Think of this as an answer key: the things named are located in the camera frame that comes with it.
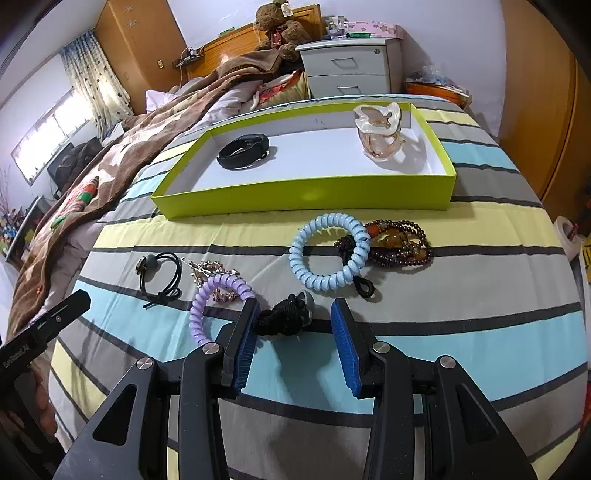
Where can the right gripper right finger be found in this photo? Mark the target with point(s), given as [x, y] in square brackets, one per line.
[354, 344]

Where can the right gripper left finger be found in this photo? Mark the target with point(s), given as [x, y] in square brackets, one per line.
[239, 351]

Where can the rose-gold beaded hair clip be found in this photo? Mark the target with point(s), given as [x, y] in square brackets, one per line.
[203, 270]

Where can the black smart watch band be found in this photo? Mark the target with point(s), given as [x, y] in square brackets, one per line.
[243, 151]

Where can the clear rose-gold hair claw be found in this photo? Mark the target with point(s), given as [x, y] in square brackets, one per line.
[380, 130]

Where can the person's left hand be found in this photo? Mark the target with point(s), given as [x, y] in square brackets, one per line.
[46, 411]

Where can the striped tablecloth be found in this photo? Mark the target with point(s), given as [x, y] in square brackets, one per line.
[499, 296]

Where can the lime green shallow box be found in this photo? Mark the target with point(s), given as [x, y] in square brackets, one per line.
[315, 161]

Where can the brown fleece blanket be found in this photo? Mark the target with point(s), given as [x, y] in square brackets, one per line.
[115, 170]

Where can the white paper roll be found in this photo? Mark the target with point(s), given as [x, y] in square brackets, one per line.
[567, 233]

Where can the yellow mattress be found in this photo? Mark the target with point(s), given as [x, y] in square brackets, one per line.
[284, 89]

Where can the dotted curtain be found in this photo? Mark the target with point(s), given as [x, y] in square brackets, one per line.
[93, 78]

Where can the orange basket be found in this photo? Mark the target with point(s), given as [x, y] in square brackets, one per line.
[453, 94]

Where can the wooden headboard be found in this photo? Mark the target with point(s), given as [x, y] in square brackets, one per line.
[245, 39]

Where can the grey drawer nightstand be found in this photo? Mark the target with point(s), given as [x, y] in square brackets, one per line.
[353, 66]

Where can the wooden door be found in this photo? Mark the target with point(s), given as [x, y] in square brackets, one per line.
[545, 126]

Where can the brown teddy bear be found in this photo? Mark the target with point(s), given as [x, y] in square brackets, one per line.
[281, 31]

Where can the wooden wardrobe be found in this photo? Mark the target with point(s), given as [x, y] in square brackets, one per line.
[142, 42]

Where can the pink floral box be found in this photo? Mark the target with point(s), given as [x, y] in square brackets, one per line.
[375, 29]

